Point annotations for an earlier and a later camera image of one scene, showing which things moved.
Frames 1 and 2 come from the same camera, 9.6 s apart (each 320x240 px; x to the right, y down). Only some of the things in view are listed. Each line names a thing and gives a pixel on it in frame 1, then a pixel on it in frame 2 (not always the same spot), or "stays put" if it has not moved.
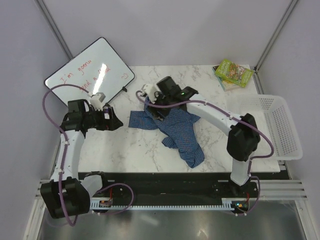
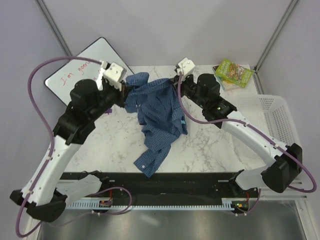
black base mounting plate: x=174 y=188 stays put
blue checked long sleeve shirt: x=177 y=125 → x=160 y=112
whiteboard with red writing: x=97 y=69 stays put
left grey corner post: x=53 y=27 stays put
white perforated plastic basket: x=273 y=114 stays put
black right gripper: x=154 y=110 → x=188 y=77
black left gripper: x=111 y=124 → x=121 y=94
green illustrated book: x=233 y=73 stays put
